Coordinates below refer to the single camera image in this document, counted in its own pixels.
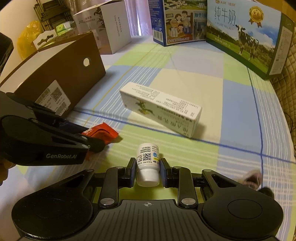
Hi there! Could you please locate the green white milk box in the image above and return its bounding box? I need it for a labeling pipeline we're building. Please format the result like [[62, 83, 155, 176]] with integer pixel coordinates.
[[206, 0, 295, 79]]

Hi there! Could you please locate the white humidifier box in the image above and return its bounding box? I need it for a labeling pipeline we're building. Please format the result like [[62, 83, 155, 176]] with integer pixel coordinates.
[[73, 1, 132, 55]]

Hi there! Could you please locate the checkered bed sheet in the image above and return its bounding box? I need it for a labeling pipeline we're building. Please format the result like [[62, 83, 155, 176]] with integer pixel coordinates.
[[1, 39, 295, 240]]

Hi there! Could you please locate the cardboard box with tissues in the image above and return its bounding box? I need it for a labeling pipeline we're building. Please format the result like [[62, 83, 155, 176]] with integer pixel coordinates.
[[33, 21, 79, 50]]

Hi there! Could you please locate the long white ointment box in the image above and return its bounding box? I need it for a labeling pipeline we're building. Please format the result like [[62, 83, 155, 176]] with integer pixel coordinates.
[[120, 82, 202, 138]]

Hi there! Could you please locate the small white pill bottle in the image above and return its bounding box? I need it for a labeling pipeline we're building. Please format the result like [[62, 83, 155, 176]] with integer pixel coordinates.
[[137, 143, 160, 187]]

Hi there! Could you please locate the pink lace curtain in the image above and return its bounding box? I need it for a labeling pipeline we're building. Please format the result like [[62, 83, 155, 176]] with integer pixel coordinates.
[[125, 0, 152, 36]]

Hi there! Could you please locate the black folding ladder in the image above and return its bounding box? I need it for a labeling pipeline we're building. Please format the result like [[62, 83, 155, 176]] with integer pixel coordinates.
[[34, 0, 73, 31]]

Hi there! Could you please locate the blue milk carton box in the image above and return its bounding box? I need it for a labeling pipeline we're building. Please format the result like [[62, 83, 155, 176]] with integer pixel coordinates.
[[148, 0, 207, 47]]

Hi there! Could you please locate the red snack packet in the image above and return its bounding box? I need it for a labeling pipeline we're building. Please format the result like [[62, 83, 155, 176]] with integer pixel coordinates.
[[81, 122, 120, 162]]

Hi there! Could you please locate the yellow plastic bag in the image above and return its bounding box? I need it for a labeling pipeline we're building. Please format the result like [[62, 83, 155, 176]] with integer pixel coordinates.
[[16, 20, 43, 61]]

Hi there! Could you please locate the left hand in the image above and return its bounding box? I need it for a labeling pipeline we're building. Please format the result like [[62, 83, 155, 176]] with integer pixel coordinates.
[[0, 159, 15, 185]]

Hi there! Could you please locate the brown cardboard storage box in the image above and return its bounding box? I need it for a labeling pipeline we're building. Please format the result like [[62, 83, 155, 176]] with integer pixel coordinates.
[[1, 33, 106, 117]]

